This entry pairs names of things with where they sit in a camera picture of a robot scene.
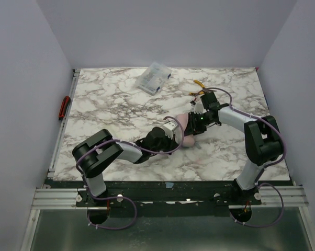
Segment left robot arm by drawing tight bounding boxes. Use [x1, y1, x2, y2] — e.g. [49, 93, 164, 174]
[72, 127, 179, 197]

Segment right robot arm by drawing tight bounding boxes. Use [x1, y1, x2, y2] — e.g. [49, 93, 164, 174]
[184, 92, 286, 192]

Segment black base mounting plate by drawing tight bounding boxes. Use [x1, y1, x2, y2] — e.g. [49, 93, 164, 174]
[76, 181, 261, 218]

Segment clear plastic organizer box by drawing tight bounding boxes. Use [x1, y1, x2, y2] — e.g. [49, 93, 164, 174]
[135, 62, 172, 96]

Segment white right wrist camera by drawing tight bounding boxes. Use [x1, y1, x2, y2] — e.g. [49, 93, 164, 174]
[190, 100, 205, 114]

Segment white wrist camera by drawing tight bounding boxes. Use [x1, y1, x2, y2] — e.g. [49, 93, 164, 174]
[162, 121, 178, 139]
[190, 100, 205, 114]

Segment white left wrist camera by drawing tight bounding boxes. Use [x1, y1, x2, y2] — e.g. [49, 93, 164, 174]
[162, 121, 178, 139]

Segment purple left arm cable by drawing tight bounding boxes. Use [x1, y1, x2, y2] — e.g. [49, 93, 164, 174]
[76, 116, 186, 231]

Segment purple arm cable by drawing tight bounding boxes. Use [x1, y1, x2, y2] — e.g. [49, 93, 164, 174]
[76, 116, 186, 231]
[196, 87, 288, 227]

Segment yellow handled pliers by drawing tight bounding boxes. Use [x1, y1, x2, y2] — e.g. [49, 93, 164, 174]
[189, 79, 217, 98]

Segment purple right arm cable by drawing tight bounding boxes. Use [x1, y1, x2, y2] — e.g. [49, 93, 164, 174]
[196, 87, 288, 227]

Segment red black handled tool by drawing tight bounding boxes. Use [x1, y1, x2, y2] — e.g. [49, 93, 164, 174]
[58, 96, 71, 120]

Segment aluminium frame rail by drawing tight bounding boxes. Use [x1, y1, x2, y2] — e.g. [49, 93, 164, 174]
[31, 187, 81, 210]

